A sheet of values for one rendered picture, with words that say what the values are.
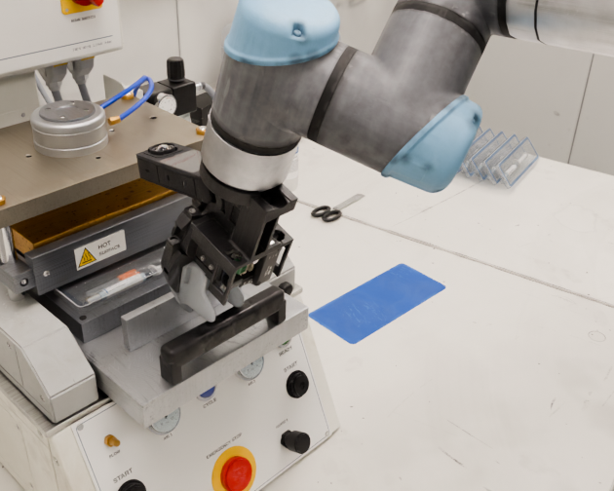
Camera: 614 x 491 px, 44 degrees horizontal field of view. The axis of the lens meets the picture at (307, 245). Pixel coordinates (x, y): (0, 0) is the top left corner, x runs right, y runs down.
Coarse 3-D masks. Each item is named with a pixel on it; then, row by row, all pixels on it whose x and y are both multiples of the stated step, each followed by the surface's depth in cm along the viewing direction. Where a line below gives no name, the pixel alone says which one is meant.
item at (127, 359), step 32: (256, 288) 85; (128, 320) 73; (160, 320) 76; (192, 320) 80; (288, 320) 81; (96, 352) 75; (128, 352) 75; (160, 352) 75; (224, 352) 76; (256, 352) 79; (96, 384) 75; (128, 384) 71; (160, 384) 71; (192, 384) 73; (160, 416) 71
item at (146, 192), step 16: (112, 192) 85; (128, 192) 85; (144, 192) 85; (160, 192) 85; (176, 192) 86; (64, 208) 81; (80, 208) 81; (96, 208) 81; (112, 208) 82; (128, 208) 82; (16, 224) 78; (32, 224) 78; (48, 224) 78; (64, 224) 78; (80, 224) 79; (16, 240) 78; (32, 240) 76; (48, 240) 76
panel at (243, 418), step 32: (288, 352) 91; (224, 384) 85; (256, 384) 88; (288, 384) 90; (96, 416) 74; (128, 416) 77; (192, 416) 82; (224, 416) 84; (256, 416) 88; (288, 416) 91; (320, 416) 94; (96, 448) 74; (128, 448) 77; (160, 448) 79; (192, 448) 82; (224, 448) 84; (256, 448) 87; (96, 480) 74; (128, 480) 76; (160, 480) 79; (192, 480) 82; (256, 480) 87
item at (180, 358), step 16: (272, 288) 78; (256, 304) 76; (272, 304) 77; (224, 320) 73; (240, 320) 74; (256, 320) 76; (272, 320) 80; (192, 336) 71; (208, 336) 72; (224, 336) 74; (176, 352) 70; (192, 352) 71; (176, 368) 70
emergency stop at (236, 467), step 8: (240, 456) 85; (224, 464) 84; (232, 464) 84; (240, 464) 85; (248, 464) 85; (224, 472) 84; (232, 472) 84; (240, 472) 85; (248, 472) 85; (224, 480) 84; (232, 480) 84; (240, 480) 85; (248, 480) 85; (224, 488) 84; (232, 488) 84; (240, 488) 85
